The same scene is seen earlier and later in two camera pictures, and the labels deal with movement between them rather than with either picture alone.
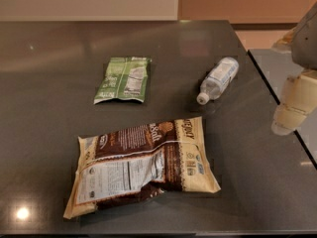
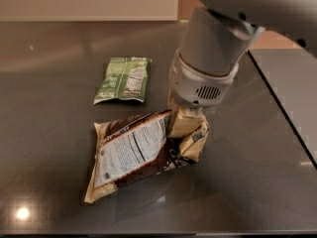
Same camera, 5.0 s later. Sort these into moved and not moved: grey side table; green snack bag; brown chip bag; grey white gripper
Moved: brown chip bag; grey white gripper
Not moved: green snack bag; grey side table
